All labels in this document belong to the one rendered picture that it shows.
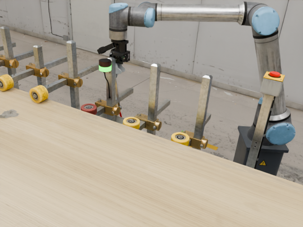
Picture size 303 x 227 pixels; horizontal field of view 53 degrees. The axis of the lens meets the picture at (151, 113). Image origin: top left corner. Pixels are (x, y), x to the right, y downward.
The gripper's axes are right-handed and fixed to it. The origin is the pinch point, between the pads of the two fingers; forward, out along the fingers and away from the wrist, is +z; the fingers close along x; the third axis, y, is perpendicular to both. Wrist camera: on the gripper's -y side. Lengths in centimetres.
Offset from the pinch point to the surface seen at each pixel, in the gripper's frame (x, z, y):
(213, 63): 254, 69, -15
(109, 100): -9.3, 10.6, 3.1
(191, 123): 143, 101, 1
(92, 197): -70, 11, 38
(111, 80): -9.4, -1.0, 4.4
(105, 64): -14.8, -11.2, 4.6
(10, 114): -48, 10, -26
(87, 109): -23.5, 10.4, -0.2
